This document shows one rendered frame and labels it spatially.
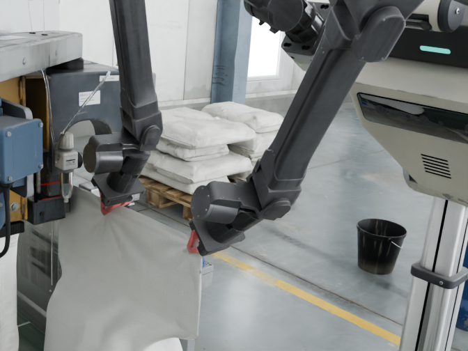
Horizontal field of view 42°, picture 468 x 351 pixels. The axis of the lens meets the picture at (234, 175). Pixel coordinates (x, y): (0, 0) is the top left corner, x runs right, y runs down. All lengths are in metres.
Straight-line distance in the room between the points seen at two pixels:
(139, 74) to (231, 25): 6.17
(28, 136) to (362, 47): 0.58
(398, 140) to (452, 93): 0.21
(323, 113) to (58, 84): 0.69
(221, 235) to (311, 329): 2.04
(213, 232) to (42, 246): 1.33
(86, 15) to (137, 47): 5.10
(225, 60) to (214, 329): 4.82
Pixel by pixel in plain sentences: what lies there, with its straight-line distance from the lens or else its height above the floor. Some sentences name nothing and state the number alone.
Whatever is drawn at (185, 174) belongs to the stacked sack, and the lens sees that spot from 4.13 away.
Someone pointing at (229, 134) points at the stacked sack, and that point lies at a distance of 4.23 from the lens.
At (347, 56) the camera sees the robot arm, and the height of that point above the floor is 1.47.
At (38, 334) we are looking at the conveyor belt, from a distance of 2.22.
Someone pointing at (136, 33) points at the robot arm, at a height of 1.45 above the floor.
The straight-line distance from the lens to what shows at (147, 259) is 1.29.
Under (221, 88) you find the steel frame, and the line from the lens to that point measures 7.43.
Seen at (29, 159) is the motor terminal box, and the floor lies 1.24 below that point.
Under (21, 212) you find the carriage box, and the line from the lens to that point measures 1.40.
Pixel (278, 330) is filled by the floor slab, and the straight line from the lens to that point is 3.03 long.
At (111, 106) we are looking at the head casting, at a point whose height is 1.26.
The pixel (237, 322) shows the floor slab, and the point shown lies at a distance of 3.05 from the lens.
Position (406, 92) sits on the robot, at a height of 1.38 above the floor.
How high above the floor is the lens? 1.54
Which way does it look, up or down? 17 degrees down
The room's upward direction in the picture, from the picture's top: 5 degrees clockwise
